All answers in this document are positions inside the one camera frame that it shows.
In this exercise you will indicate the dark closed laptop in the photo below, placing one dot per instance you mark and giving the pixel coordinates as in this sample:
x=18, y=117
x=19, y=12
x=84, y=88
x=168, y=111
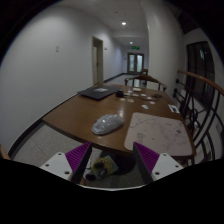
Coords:
x=98, y=92

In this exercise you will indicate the open side doorway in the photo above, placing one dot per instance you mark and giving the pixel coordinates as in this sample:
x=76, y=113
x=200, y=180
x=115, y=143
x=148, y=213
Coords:
x=97, y=61

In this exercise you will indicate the white marble-print mouse pad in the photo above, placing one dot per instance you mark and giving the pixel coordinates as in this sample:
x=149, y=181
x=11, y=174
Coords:
x=160, y=133

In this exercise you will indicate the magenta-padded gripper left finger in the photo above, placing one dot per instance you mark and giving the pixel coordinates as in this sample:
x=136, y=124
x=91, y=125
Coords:
x=77, y=156

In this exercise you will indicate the black railing with wooden handrail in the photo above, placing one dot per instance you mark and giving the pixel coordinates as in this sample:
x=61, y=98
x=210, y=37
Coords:
x=200, y=110

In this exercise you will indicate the green exit sign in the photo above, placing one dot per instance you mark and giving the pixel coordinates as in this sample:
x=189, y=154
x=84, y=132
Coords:
x=134, y=47

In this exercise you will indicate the small dark keys bundle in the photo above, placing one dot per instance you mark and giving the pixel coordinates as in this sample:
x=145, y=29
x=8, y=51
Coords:
x=157, y=96

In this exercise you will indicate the dark-framed window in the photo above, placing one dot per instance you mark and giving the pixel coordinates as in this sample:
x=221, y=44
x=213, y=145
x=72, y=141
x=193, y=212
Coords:
x=200, y=71

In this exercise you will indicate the white paper sheet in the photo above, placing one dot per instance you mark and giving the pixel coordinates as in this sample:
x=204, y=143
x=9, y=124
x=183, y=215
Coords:
x=174, y=108

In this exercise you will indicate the small black box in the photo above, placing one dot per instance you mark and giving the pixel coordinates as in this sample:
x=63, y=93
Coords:
x=119, y=94

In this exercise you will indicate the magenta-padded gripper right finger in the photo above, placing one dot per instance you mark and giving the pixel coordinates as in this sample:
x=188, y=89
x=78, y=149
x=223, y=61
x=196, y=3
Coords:
x=146, y=157

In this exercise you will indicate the glass double door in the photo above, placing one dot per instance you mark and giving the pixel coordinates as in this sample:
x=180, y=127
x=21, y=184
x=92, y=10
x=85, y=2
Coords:
x=135, y=63

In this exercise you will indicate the white card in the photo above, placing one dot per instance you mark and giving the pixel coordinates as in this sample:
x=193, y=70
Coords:
x=137, y=89

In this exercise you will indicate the translucent white computer mouse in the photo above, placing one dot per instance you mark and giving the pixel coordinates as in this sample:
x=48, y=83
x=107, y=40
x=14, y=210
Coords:
x=107, y=124

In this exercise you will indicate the yellow-green bag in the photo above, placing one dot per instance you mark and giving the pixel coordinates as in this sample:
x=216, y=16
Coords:
x=105, y=166

